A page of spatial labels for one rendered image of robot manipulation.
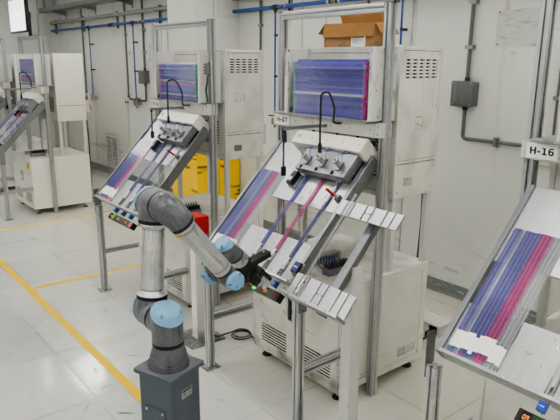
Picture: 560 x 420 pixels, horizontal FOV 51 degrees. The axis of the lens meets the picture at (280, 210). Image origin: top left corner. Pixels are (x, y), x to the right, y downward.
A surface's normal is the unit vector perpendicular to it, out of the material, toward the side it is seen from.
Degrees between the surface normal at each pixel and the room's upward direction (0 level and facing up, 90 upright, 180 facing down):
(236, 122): 90
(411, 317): 90
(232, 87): 90
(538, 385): 44
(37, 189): 90
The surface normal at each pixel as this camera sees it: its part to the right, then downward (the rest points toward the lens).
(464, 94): -0.78, 0.15
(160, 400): -0.52, 0.21
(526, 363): -0.54, -0.59
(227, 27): 0.63, 0.19
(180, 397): 0.85, 0.14
